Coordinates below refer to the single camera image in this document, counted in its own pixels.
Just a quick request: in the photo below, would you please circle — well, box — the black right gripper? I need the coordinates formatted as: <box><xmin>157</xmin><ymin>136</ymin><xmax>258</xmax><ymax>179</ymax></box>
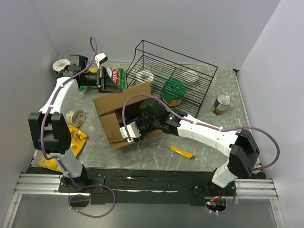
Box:
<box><xmin>127</xmin><ymin>114</ymin><xmax>160</xmax><ymax>144</ymax></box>

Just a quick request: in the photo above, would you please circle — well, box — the yellow utility knife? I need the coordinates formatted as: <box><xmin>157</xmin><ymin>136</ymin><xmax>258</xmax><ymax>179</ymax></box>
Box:
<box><xmin>169</xmin><ymin>146</ymin><xmax>195</xmax><ymax>160</ymax></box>

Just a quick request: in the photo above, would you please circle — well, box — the yellow chips bag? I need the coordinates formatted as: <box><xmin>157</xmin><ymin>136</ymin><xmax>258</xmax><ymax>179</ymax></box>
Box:
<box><xmin>37</xmin><ymin>124</ymin><xmax>89</xmax><ymax>174</ymax></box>

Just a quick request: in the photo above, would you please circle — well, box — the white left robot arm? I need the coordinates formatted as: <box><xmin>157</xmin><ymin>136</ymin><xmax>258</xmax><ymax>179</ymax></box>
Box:
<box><xmin>28</xmin><ymin>53</ymin><xmax>122</xmax><ymax>193</ymax></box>

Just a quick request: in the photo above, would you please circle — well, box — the black wire basket rack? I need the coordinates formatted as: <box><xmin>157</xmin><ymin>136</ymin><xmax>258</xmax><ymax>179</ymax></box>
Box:
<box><xmin>126</xmin><ymin>40</ymin><xmax>218</xmax><ymax>117</ymax></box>

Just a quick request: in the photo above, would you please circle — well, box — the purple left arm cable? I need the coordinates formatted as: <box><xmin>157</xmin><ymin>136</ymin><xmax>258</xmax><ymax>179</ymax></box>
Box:
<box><xmin>38</xmin><ymin>34</ymin><xmax>99</xmax><ymax>190</ymax></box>

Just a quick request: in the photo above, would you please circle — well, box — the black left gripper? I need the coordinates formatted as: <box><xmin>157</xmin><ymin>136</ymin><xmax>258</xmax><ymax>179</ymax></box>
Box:
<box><xmin>81</xmin><ymin>65</ymin><xmax>123</xmax><ymax>95</ymax></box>

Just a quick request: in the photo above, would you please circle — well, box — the black can white lid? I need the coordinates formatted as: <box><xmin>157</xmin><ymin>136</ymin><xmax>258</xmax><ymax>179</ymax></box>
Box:
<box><xmin>53</xmin><ymin>59</ymin><xmax>70</xmax><ymax>78</ymax></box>

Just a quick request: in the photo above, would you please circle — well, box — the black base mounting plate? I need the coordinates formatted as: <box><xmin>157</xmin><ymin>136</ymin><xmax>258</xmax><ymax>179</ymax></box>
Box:
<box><xmin>58</xmin><ymin>168</ymin><xmax>234</xmax><ymax>207</ymax></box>

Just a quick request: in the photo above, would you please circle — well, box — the green white chips bag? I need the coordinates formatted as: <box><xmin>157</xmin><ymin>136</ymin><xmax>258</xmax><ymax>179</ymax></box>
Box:
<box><xmin>89</xmin><ymin>66</ymin><xmax>125</xmax><ymax>94</ymax></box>

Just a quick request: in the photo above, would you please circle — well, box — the brown cardboard express box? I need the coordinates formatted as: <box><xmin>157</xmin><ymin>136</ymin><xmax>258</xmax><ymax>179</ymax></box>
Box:
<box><xmin>90</xmin><ymin>80</ymin><xmax>166</xmax><ymax>152</ymax></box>

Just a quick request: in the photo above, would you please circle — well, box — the green lid jar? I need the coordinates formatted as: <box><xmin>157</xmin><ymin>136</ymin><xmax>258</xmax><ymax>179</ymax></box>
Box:
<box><xmin>161</xmin><ymin>78</ymin><xmax>186</xmax><ymax>107</ymax></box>

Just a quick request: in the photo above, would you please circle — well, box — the aluminium rail frame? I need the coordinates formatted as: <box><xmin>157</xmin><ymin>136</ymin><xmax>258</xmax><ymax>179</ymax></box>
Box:
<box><xmin>2</xmin><ymin>173</ymin><xmax>286</xmax><ymax>228</ymax></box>

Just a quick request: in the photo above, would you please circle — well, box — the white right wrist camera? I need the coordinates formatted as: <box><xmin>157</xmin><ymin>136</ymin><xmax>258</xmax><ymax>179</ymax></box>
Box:
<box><xmin>119</xmin><ymin>122</ymin><xmax>141</xmax><ymax>143</ymax></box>

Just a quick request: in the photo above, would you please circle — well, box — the white lid can in rack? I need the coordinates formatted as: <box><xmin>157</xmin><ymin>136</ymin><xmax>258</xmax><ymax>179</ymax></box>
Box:
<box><xmin>135</xmin><ymin>70</ymin><xmax>154</xmax><ymax>83</ymax></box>

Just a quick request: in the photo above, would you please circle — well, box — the silver top tin can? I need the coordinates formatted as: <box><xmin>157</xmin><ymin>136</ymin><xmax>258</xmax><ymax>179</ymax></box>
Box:
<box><xmin>211</xmin><ymin>94</ymin><xmax>231</xmax><ymax>116</ymax></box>

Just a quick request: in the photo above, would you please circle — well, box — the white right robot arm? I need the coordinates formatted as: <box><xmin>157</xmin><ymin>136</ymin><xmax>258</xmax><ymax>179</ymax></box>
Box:
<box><xmin>131</xmin><ymin>98</ymin><xmax>260</xmax><ymax>196</ymax></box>

